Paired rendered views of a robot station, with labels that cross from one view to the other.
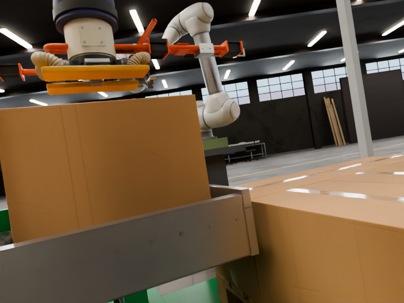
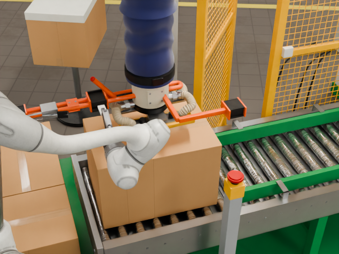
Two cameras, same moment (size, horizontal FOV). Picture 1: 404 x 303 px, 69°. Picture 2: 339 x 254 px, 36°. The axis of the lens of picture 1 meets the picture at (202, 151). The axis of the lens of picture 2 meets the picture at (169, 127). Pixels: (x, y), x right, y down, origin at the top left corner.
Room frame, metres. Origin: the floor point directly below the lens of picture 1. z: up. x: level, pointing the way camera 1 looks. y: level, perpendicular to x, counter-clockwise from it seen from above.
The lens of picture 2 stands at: (3.07, 0.59, 2.51)
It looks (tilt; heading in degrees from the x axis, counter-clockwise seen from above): 38 degrees down; 184
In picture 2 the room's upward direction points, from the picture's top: straight up
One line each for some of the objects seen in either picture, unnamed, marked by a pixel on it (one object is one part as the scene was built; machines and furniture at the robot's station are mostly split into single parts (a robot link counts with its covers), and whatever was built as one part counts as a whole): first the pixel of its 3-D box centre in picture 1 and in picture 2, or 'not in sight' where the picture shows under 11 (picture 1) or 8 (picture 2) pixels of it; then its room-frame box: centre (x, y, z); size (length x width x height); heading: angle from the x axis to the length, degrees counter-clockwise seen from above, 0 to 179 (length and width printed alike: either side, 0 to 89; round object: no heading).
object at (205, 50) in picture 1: (203, 50); (49, 110); (1.28, -0.08, 1.18); 0.07 x 0.07 x 0.04; 24
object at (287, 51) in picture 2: not in sight; (287, 51); (0.37, 1.07, 1.02); 0.06 x 0.03 x 0.06; 113
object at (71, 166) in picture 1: (110, 165); (151, 162); (1.10, 0.34, 0.75); 0.60 x 0.40 x 0.40; 112
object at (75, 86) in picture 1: (94, 83); (157, 120); (1.18, 0.39, 1.08); 0.34 x 0.10 x 0.05; 114
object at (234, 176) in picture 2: not in sight; (235, 178); (1.47, 0.75, 1.02); 0.07 x 0.07 x 0.04
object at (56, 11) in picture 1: (86, 18); (150, 69); (1.09, 0.35, 1.30); 0.23 x 0.23 x 0.04
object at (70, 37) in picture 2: not in sight; (69, 21); (-0.30, -0.40, 0.82); 0.60 x 0.40 x 0.40; 178
